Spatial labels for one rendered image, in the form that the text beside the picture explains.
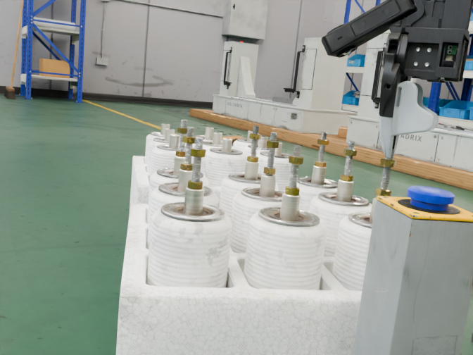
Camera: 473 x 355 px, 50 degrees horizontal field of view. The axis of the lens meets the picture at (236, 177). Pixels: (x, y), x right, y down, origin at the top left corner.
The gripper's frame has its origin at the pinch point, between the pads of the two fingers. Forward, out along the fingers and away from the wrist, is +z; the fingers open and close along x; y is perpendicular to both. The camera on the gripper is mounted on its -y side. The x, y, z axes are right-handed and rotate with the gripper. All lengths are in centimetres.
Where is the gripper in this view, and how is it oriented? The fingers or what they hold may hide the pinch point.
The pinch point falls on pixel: (385, 145)
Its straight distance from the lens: 65.8
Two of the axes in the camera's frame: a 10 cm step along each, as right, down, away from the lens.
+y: 8.7, 1.7, -4.6
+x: 4.8, -1.2, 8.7
